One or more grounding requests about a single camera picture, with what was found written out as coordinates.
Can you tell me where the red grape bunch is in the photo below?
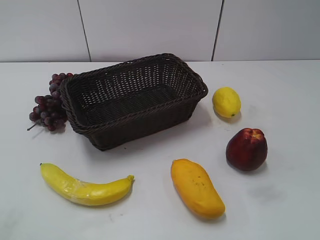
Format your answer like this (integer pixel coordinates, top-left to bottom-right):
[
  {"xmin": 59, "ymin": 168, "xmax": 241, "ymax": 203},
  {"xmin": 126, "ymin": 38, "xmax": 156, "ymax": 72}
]
[{"xmin": 26, "ymin": 72, "xmax": 73, "ymax": 132}]

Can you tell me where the orange yellow mango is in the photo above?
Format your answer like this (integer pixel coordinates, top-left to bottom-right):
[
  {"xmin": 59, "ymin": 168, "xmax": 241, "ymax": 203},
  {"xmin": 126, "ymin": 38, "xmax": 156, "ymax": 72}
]
[{"xmin": 170, "ymin": 158, "xmax": 226, "ymax": 219}]

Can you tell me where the yellow lemon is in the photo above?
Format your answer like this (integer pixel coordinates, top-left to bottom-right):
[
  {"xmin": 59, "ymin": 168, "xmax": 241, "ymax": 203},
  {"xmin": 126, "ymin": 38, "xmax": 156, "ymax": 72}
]
[{"xmin": 212, "ymin": 87, "xmax": 241, "ymax": 118}]

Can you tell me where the yellow banana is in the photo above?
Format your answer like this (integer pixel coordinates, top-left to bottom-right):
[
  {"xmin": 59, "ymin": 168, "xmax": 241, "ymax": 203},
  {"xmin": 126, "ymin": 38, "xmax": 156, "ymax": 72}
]
[{"xmin": 40, "ymin": 163, "xmax": 135, "ymax": 206}]

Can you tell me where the dark brown wicker basket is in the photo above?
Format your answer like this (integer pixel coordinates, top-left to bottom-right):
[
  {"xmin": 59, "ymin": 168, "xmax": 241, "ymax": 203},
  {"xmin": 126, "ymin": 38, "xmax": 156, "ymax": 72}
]
[{"xmin": 60, "ymin": 53, "xmax": 208, "ymax": 151}]

